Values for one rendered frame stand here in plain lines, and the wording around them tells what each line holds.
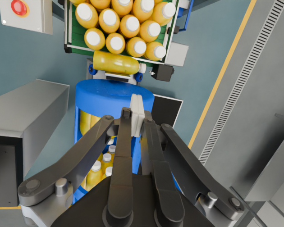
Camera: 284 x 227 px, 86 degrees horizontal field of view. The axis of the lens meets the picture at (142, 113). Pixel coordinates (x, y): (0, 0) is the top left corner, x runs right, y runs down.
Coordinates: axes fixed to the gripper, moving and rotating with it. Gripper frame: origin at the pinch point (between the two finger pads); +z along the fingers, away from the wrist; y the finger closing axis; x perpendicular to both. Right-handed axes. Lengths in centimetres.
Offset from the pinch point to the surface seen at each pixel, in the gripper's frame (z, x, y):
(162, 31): 60, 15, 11
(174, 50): 65, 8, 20
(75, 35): 54, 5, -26
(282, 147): 145, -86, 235
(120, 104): 22.8, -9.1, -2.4
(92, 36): 35.0, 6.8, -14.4
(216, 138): 161, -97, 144
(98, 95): 24.0, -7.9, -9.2
